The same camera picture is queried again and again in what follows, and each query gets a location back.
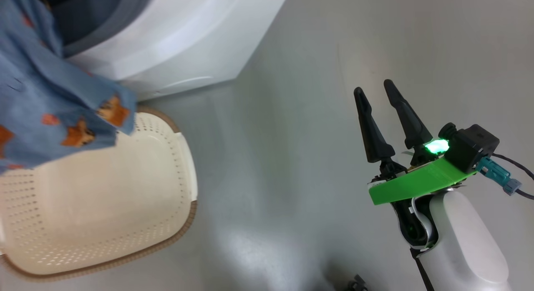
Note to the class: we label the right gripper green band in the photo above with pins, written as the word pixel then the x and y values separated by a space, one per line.
pixel 421 184

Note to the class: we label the blue garment with orange print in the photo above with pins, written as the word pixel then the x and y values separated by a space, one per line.
pixel 41 82

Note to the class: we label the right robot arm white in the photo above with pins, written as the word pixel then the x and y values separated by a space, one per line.
pixel 467 241

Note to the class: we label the white front-load washing machine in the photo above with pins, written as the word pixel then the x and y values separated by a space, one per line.
pixel 187 40

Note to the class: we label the cream perforated laundry basket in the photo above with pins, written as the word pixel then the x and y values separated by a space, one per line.
pixel 104 199

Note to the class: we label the grey rubber door gasket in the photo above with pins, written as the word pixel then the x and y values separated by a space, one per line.
pixel 96 19

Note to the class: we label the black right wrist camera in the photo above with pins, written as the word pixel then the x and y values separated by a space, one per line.
pixel 471 147

